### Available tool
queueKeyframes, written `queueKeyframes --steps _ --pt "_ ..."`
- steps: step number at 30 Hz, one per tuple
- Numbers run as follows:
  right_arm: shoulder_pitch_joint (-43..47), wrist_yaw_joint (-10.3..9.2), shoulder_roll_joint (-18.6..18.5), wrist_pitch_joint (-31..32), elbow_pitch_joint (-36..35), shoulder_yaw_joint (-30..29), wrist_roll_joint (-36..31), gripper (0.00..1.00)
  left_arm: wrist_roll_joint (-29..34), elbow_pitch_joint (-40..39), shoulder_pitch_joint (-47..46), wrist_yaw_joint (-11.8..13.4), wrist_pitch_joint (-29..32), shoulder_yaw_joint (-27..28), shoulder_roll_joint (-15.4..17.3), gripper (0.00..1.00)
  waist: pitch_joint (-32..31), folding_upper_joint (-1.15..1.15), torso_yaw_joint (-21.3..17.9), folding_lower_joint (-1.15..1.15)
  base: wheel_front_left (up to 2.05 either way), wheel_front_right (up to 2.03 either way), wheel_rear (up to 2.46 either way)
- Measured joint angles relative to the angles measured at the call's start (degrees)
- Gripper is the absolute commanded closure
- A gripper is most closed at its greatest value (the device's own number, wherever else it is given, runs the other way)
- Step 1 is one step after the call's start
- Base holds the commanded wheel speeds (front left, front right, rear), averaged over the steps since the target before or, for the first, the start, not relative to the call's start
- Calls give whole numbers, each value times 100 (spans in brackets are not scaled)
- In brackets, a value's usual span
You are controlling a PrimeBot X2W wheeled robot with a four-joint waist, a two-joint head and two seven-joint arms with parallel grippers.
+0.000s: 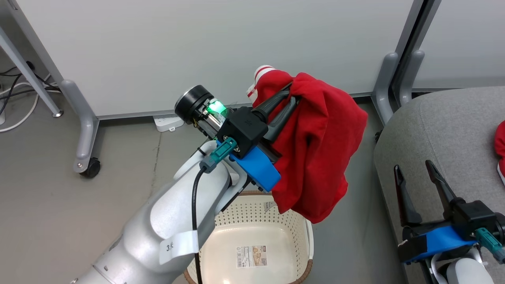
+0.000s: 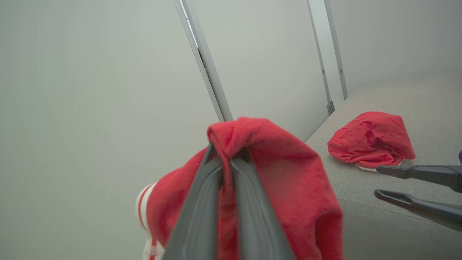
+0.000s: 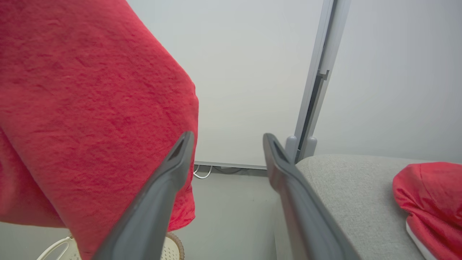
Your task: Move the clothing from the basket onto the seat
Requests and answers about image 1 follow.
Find white paper tag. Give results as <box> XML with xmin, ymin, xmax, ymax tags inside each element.
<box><xmin>159</xmin><ymin>230</ymin><xmax>200</xmax><ymax>265</ymax></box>

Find white partition panel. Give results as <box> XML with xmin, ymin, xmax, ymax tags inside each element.
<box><xmin>412</xmin><ymin>0</ymin><xmax>505</xmax><ymax>93</ymax></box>
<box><xmin>8</xmin><ymin>0</ymin><xmax>425</xmax><ymax>120</ymax></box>

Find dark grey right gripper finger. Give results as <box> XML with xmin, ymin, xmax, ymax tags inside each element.
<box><xmin>425</xmin><ymin>159</ymin><xmax>466</xmax><ymax>220</ymax></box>
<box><xmin>393</xmin><ymin>164</ymin><xmax>423</xmax><ymax>228</ymax></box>

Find thick white cable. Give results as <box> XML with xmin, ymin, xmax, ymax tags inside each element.
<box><xmin>0</xmin><ymin>82</ymin><xmax>41</xmax><ymax>133</ymax></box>

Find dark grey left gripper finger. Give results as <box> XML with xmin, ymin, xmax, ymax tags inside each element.
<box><xmin>263</xmin><ymin>96</ymin><xmax>299</xmax><ymax>144</ymax></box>
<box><xmin>252</xmin><ymin>82</ymin><xmax>295</xmax><ymax>120</ymax></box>

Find grey metal table leg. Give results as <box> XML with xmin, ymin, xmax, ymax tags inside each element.
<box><xmin>0</xmin><ymin>26</ymin><xmax>64</xmax><ymax>118</ymax></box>

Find red sweatshirt with white cuff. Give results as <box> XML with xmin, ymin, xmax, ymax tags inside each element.
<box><xmin>247</xmin><ymin>65</ymin><xmax>368</xmax><ymax>224</ymax></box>

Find red cloth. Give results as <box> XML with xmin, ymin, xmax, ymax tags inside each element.
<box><xmin>494</xmin><ymin>120</ymin><xmax>505</xmax><ymax>186</ymax></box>

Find cream perforated laundry basket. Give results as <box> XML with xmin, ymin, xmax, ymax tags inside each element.
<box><xmin>183</xmin><ymin>191</ymin><xmax>315</xmax><ymax>284</ymax></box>

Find white power strip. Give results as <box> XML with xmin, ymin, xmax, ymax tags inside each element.
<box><xmin>153</xmin><ymin>114</ymin><xmax>185</xmax><ymax>132</ymax></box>

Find grey partition foot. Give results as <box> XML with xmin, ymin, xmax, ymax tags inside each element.
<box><xmin>399</xmin><ymin>49</ymin><xmax>425</xmax><ymax>106</ymax></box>
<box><xmin>59</xmin><ymin>79</ymin><xmax>100</xmax><ymax>174</ymax></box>
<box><xmin>372</xmin><ymin>51</ymin><xmax>400</xmax><ymax>127</ymax></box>

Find grey fabric sofa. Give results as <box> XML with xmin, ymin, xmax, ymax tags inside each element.
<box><xmin>374</xmin><ymin>86</ymin><xmax>505</xmax><ymax>284</ymax></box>

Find thin black cable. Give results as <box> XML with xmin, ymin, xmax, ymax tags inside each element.
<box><xmin>0</xmin><ymin>61</ymin><xmax>62</xmax><ymax>116</ymax></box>

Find black cable with teal connector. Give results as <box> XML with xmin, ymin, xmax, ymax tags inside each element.
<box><xmin>191</xmin><ymin>137</ymin><xmax>238</xmax><ymax>284</ymax></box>
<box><xmin>475</xmin><ymin>228</ymin><xmax>505</xmax><ymax>264</ymax></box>

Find printed barcode sticker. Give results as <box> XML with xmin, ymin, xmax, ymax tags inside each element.
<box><xmin>236</xmin><ymin>245</ymin><xmax>268</xmax><ymax>269</ymax></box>

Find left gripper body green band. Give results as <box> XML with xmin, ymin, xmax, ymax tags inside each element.
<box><xmin>175</xmin><ymin>84</ymin><xmax>234</xmax><ymax>137</ymax></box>

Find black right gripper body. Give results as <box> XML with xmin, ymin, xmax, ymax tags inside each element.
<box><xmin>398</xmin><ymin>220</ymin><xmax>454</xmax><ymax>264</ymax></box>

